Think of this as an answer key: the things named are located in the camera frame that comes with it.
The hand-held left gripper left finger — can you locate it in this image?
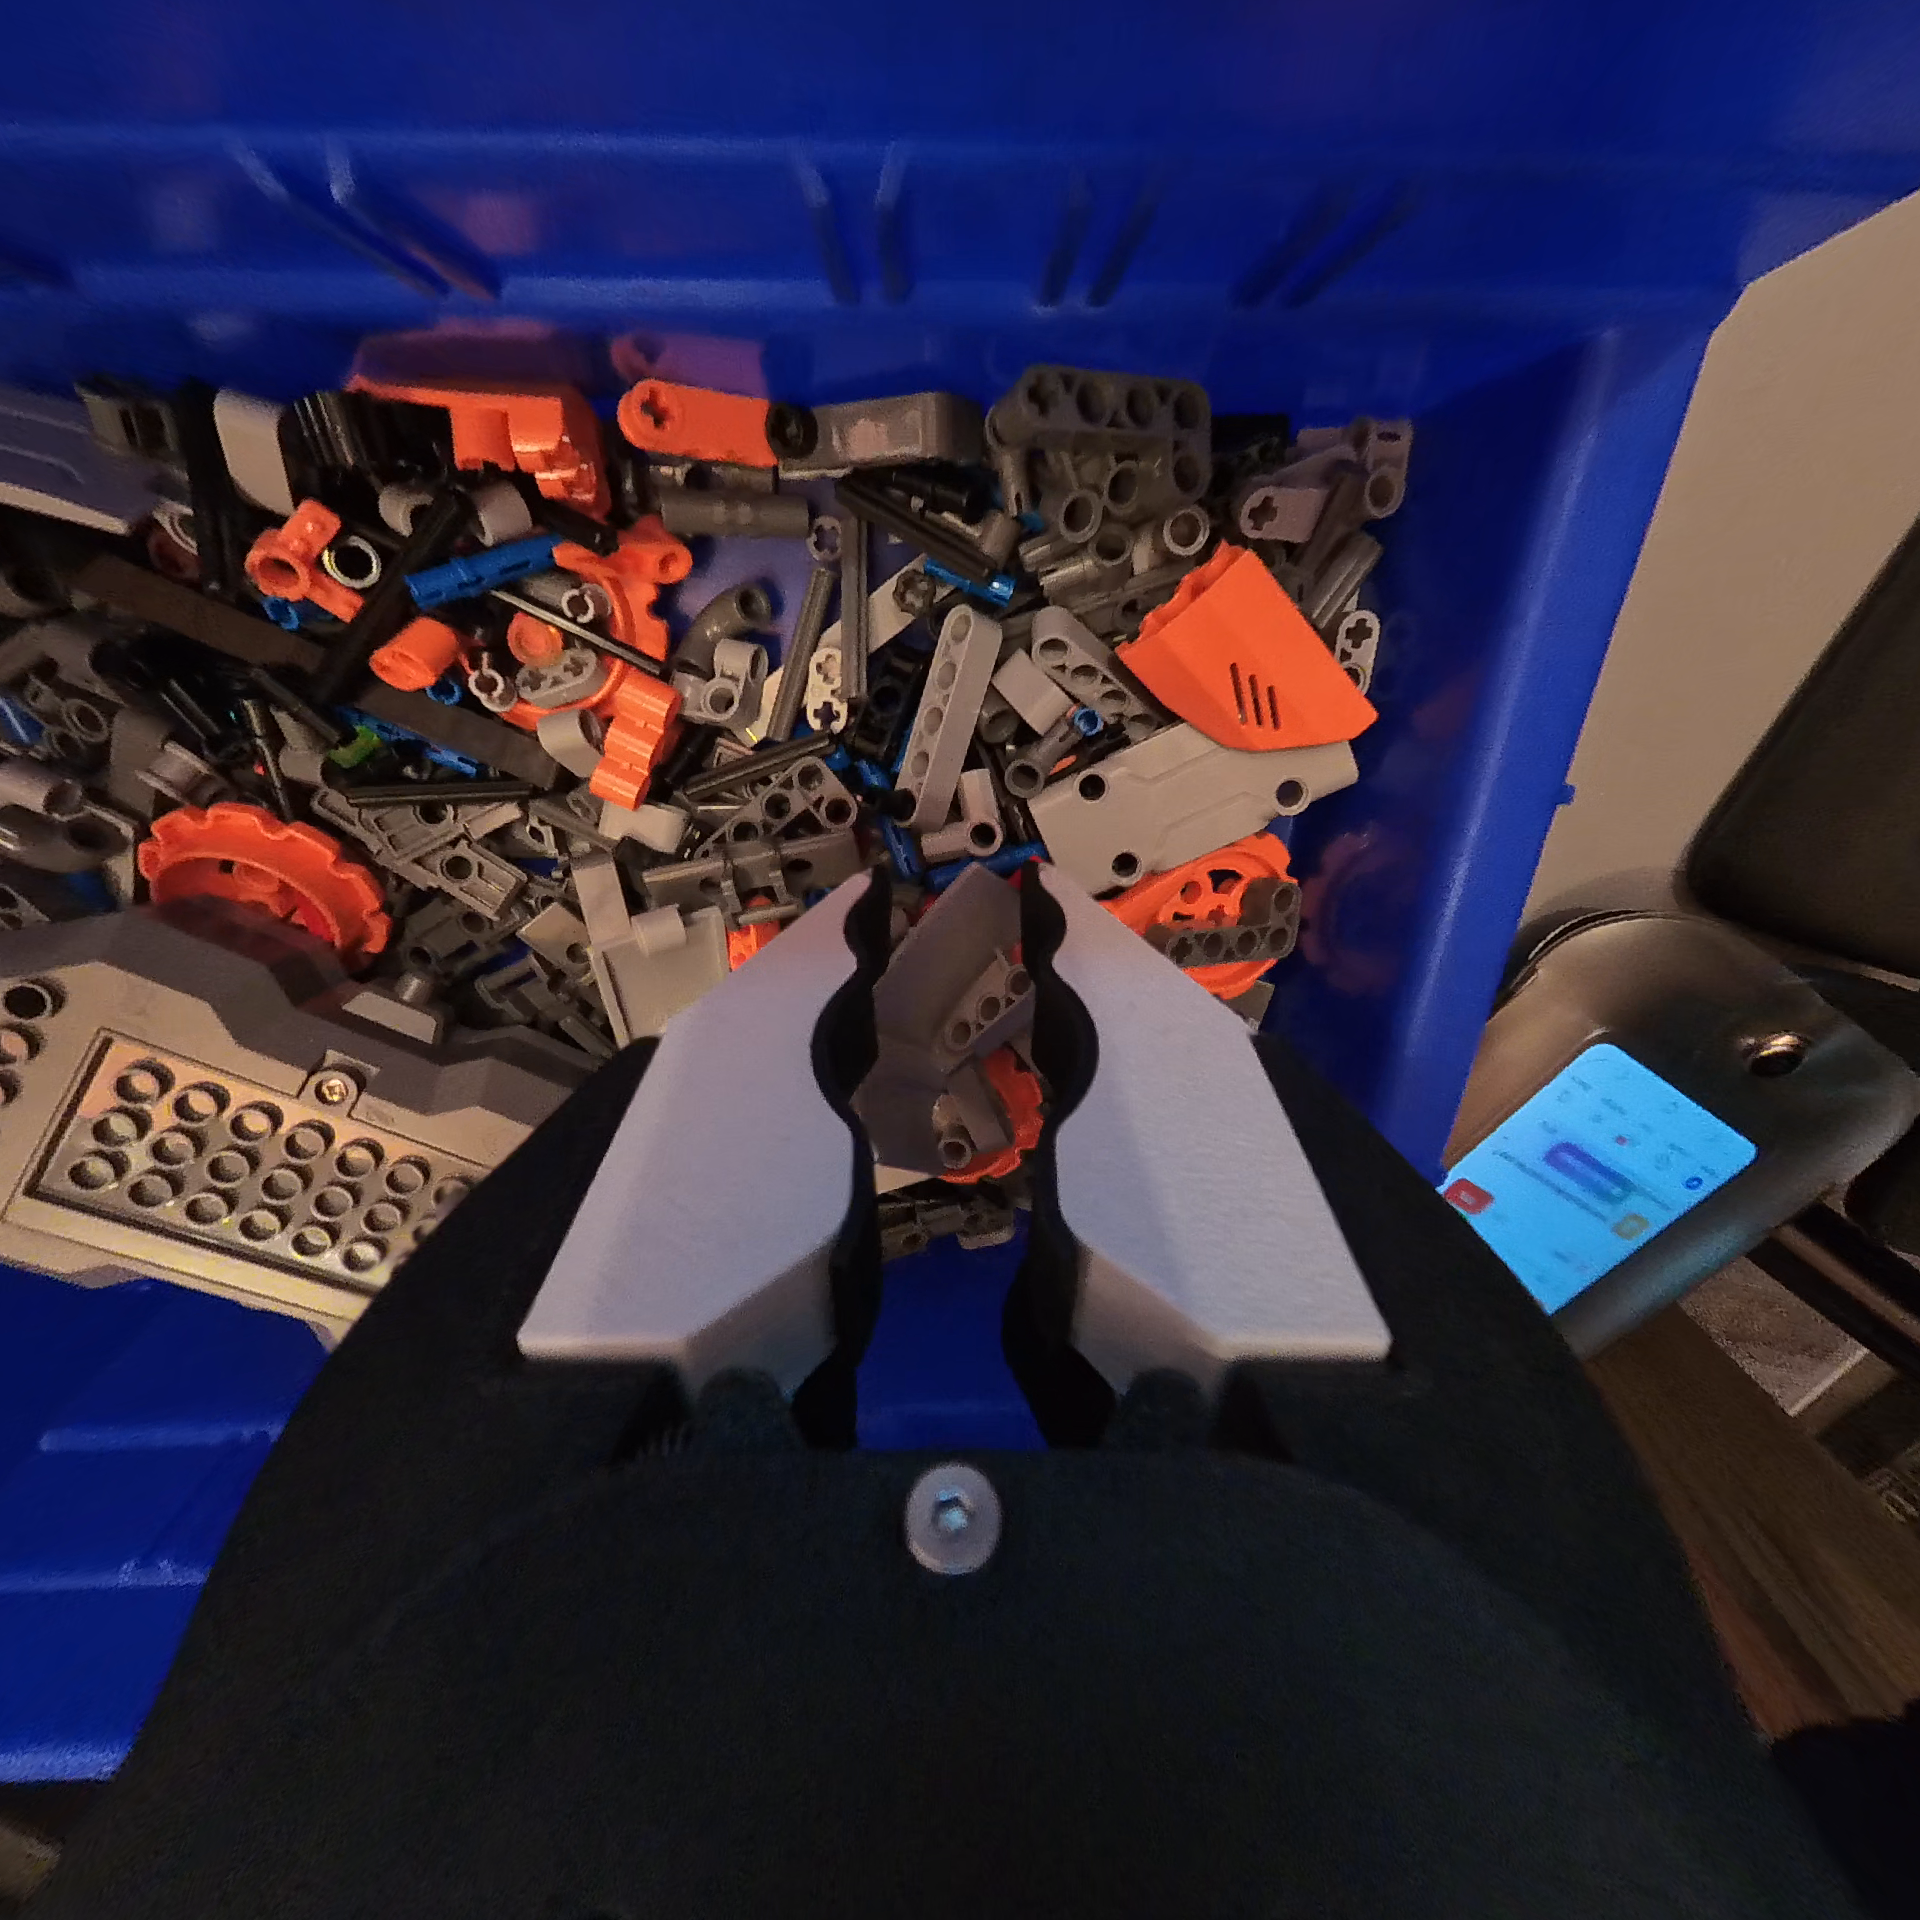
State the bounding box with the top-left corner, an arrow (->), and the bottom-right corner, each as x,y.
515,867 -> 895,1445

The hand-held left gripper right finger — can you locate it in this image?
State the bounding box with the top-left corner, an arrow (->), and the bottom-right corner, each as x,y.
1008,864 -> 1397,1448

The pile of building block parts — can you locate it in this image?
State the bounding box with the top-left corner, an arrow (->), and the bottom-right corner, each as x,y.
0,359 -> 1420,1254

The blue plastic parts bin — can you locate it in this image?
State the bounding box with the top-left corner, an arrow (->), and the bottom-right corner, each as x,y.
0,0 -> 1920,1787

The smartphone with lit screen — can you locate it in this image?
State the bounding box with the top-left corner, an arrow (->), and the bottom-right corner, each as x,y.
1440,1044 -> 1761,1316

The large grey battery box piece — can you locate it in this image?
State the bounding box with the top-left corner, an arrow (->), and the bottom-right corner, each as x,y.
0,901 -> 601,1344

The orange curved panel piece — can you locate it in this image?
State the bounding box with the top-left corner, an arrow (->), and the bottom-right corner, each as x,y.
1119,543 -> 1379,748

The black phone holder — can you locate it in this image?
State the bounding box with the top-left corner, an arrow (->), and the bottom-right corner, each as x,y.
1442,908 -> 1920,1360

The black chair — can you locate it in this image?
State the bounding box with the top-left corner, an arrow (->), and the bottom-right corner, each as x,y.
1688,509 -> 1920,991

